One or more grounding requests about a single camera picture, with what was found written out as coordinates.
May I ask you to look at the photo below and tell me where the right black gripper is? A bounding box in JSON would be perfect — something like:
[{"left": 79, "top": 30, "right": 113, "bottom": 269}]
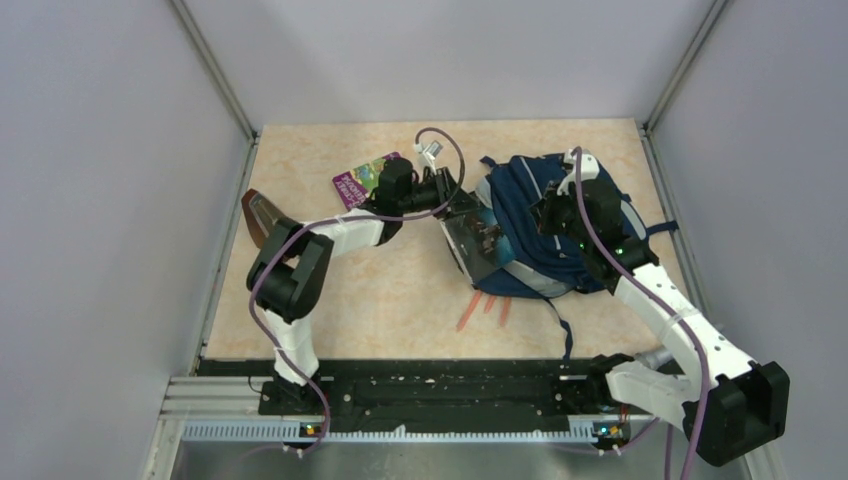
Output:
[{"left": 529, "top": 180, "right": 592, "bottom": 250}]

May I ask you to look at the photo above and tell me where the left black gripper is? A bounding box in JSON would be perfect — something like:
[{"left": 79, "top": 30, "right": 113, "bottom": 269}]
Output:
[{"left": 397, "top": 166, "right": 482, "bottom": 218}]

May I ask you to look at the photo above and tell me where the dark blue book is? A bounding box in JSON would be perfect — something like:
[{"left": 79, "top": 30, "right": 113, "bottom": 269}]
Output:
[{"left": 441, "top": 206, "right": 516, "bottom": 284}]

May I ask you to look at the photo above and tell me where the navy blue backpack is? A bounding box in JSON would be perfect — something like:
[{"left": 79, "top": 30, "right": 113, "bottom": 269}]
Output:
[{"left": 463, "top": 153, "right": 680, "bottom": 359}]

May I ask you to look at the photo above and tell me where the purple picture book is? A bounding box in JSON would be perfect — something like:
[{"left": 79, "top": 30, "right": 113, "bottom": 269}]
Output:
[{"left": 331, "top": 152, "right": 400, "bottom": 210}]

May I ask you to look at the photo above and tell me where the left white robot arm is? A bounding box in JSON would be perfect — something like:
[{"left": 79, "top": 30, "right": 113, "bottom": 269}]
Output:
[{"left": 246, "top": 157, "right": 479, "bottom": 414}]

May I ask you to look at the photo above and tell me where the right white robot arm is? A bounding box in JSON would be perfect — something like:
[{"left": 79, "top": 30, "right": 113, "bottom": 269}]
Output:
[{"left": 535, "top": 178, "right": 790, "bottom": 466}]

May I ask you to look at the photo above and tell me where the orange pen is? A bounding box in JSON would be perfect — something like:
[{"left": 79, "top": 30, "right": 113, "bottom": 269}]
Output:
[
  {"left": 456, "top": 290, "right": 482, "bottom": 332},
  {"left": 498, "top": 297, "right": 512, "bottom": 328},
  {"left": 484, "top": 295, "right": 497, "bottom": 313}
]

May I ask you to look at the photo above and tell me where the brown wedge stand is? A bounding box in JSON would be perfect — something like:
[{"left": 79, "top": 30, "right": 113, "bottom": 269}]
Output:
[{"left": 241, "top": 188, "right": 297, "bottom": 250}]

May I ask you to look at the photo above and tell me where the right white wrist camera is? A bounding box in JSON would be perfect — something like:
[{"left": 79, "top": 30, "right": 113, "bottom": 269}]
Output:
[{"left": 556, "top": 147, "right": 601, "bottom": 196}]

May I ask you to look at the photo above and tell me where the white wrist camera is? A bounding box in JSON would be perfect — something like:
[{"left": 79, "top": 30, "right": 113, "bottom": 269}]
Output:
[
  {"left": 414, "top": 141, "right": 443, "bottom": 173},
  {"left": 556, "top": 147, "right": 601, "bottom": 196}
]

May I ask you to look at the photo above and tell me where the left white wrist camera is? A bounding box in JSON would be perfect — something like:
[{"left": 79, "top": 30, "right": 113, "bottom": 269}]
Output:
[{"left": 414, "top": 141, "right": 443, "bottom": 173}]

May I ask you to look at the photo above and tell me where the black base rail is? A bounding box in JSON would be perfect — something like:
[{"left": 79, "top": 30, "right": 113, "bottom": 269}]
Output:
[{"left": 254, "top": 356, "right": 624, "bottom": 439}]

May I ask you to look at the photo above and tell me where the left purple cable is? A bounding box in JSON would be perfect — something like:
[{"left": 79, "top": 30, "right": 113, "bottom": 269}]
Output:
[{"left": 247, "top": 127, "right": 468, "bottom": 458}]

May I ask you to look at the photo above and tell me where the purple cable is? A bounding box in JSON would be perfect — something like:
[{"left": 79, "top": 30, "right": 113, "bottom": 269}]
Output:
[
  {"left": 247, "top": 127, "right": 468, "bottom": 458},
  {"left": 570, "top": 146, "right": 713, "bottom": 480}
]

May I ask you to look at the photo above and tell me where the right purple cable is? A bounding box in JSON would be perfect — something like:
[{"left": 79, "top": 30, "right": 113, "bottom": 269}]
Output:
[{"left": 570, "top": 146, "right": 713, "bottom": 480}]

